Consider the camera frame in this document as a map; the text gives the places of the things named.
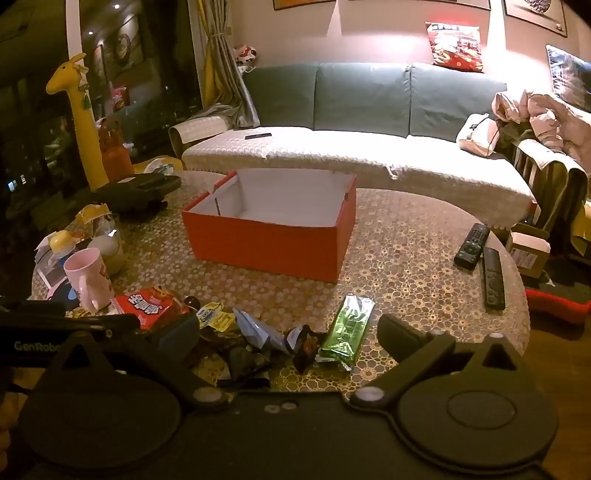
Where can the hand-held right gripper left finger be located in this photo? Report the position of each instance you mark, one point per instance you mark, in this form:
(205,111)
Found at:
(178,331)

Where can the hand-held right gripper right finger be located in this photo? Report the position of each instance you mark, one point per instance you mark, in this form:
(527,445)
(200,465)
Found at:
(392,333)

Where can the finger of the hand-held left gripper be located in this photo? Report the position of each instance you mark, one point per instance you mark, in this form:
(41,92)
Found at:
(101,323)
(32,309)

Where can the yellow snack packet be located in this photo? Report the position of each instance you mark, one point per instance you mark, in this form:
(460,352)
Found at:
(216,318)

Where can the green snack packet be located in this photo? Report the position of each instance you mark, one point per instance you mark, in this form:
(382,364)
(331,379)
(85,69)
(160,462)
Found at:
(346,330)

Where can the black snack packet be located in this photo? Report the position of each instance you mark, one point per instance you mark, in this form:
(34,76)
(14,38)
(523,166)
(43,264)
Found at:
(244,364)

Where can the dark snack packet red print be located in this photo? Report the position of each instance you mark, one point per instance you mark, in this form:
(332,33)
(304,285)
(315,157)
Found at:
(307,348)

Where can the red cardboard box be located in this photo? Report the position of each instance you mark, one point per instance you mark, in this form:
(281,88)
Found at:
(268,244)

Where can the small dark round snack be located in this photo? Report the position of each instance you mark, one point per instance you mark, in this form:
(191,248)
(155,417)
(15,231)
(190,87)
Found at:
(191,302)

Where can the printed paper sheet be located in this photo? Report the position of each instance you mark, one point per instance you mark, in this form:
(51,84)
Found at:
(48,277)

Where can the pink mug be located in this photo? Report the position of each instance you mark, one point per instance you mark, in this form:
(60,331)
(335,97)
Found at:
(90,277)

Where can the yellow capped bottle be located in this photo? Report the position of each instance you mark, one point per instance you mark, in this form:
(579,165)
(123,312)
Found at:
(61,241)

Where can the glass jar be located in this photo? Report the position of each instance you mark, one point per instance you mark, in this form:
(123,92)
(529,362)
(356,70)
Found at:
(111,249)

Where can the patterned tablecloth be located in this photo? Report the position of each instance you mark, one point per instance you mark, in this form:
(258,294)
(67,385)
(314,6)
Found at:
(406,258)

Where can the yellow wrapper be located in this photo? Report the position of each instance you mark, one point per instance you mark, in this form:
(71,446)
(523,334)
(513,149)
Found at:
(90,214)

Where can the slim black remote control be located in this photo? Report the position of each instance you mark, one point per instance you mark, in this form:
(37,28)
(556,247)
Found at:
(493,279)

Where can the wide black remote control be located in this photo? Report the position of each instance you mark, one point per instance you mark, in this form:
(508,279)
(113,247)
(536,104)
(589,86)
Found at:
(472,247)

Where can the black tabletop appliance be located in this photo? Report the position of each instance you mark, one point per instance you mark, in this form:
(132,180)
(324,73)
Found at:
(134,187)

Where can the small cardboard box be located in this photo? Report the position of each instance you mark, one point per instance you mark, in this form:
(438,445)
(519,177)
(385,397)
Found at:
(528,251)

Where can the white blue tissue pack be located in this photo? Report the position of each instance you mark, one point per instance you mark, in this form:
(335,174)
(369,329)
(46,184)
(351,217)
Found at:
(161,167)

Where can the orange water bottle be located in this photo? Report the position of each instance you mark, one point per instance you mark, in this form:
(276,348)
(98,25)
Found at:
(115,154)

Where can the yellow giraffe plush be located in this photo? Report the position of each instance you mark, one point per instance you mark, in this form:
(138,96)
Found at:
(87,134)

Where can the white armrest cover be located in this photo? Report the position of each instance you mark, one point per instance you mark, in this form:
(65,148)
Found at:
(198,129)

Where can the black phone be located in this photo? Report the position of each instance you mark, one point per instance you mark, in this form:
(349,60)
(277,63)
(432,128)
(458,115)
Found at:
(258,135)

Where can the white handbag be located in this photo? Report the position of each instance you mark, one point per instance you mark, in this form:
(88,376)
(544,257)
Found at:
(478,136)

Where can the cloth draped chair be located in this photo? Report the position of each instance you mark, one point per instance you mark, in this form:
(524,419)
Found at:
(554,180)

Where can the green sofa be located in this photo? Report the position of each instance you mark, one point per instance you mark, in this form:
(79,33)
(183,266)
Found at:
(360,99)

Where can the pink jacket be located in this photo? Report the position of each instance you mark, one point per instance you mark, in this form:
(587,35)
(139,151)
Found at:
(549,117)

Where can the beige curtain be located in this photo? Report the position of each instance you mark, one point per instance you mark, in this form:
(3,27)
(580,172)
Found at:
(221,60)

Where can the red white plush toy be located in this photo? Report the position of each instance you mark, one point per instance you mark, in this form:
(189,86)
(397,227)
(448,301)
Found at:
(244,55)

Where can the red printed cushion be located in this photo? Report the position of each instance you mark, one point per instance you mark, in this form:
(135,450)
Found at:
(455,48)

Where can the framed wall picture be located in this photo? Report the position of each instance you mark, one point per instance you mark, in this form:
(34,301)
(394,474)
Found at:
(302,3)
(415,2)
(535,14)

